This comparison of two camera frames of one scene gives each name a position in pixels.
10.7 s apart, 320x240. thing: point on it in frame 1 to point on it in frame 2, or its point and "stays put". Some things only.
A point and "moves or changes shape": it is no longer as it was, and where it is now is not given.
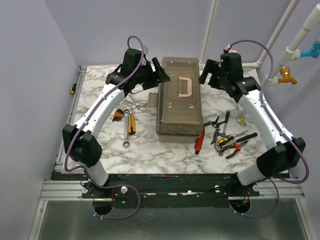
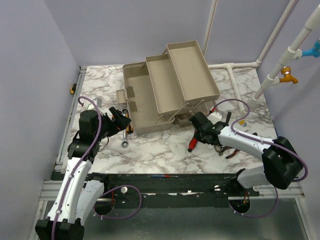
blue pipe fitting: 314,52 stays put
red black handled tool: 199,140 to 192,144
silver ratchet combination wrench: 126,142 stays put
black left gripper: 161,77 to 121,123
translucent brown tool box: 178,101 moves or changes shape
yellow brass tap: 285,71 stays put
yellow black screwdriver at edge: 73,88 stays put
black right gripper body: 217,80 to 200,136
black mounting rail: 168,191 stays put
